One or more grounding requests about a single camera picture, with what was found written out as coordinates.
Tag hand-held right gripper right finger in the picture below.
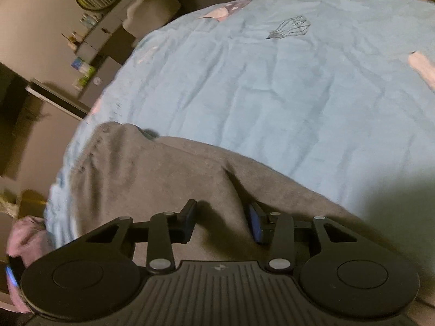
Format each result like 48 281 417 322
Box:
247 202 356 273

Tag blue mushroom print bed sheet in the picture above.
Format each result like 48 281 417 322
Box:
42 0 435 255

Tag upholstered chair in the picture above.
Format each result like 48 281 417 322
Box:
122 0 182 39

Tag white shelf board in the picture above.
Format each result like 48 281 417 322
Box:
25 79 91 120

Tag small bottles on dresser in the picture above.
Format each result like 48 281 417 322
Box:
67 11 103 52

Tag blue green box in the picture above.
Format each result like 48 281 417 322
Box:
71 58 96 91

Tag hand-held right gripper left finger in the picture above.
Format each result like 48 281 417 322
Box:
85 200 198 274

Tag grey dresser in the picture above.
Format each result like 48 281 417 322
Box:
62 0 182 109

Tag grey pants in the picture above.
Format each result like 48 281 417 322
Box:
64 121 435 313

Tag person's left forearm pink sleeve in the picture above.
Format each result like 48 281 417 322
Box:
6 216 55 315

